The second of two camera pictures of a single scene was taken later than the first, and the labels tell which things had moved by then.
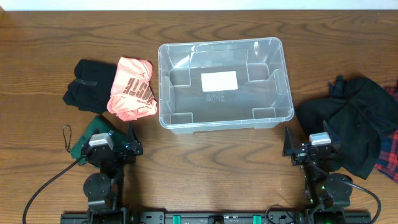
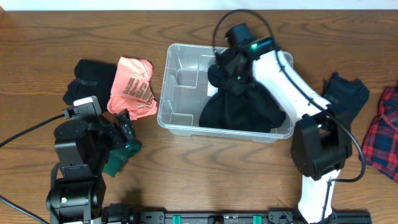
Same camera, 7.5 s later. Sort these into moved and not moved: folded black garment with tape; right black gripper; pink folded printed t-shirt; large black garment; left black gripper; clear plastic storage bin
Moved: right black gripper; clear plastic storage bin; large black garment; left black gripper
Not moved: pink folded printed t-shirt; folded black garment with tape
